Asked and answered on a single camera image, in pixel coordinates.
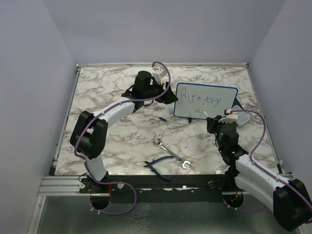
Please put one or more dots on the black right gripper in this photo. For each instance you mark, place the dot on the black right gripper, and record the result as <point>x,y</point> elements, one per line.
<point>213,122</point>

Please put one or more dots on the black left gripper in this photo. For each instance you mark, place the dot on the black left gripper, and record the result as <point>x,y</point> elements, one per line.
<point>167,97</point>

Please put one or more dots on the blue framed whiteboard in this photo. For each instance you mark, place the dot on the blue framed whiteboard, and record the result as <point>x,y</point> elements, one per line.
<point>194,98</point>

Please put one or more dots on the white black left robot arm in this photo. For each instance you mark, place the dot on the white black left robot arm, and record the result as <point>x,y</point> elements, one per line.
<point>90,132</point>

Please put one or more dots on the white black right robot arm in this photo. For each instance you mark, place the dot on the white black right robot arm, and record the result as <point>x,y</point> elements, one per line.
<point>288,199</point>

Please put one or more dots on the white plastic box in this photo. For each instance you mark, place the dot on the white plastic box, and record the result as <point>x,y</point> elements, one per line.
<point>242,117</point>

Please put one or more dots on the silver combination wrench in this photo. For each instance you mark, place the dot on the silver combination wrench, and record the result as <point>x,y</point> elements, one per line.
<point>157,142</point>

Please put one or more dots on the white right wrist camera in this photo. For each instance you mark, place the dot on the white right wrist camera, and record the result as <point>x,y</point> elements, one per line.
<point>230,116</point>

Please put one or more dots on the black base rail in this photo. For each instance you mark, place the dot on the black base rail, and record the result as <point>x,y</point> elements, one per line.
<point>153,189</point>

